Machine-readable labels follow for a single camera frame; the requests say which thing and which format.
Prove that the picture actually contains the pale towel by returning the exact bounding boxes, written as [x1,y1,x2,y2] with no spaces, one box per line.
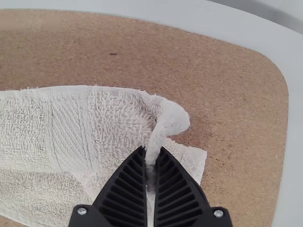
[0,85,208,227]

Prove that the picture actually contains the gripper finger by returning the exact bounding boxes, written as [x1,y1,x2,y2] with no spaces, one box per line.
[68,145,148,227]
[153,146,234,227]

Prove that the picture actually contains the cork mat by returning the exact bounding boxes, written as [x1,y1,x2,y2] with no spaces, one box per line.
[0,9,290,227]

